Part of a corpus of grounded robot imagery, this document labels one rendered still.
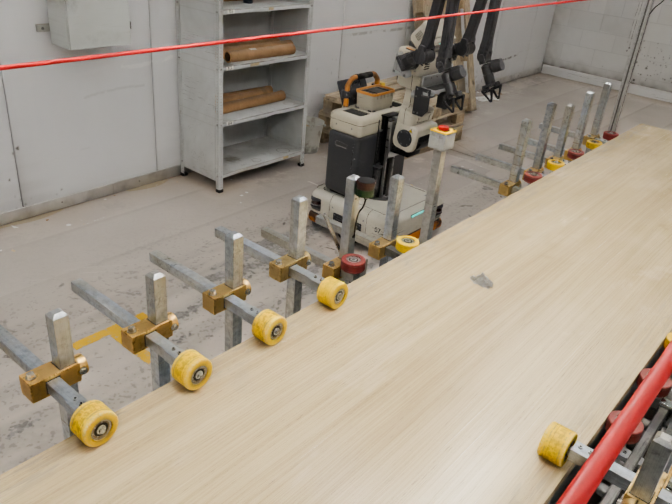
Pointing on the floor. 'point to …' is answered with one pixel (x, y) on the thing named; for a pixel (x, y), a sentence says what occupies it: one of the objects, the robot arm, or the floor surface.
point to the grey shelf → (293, 70)
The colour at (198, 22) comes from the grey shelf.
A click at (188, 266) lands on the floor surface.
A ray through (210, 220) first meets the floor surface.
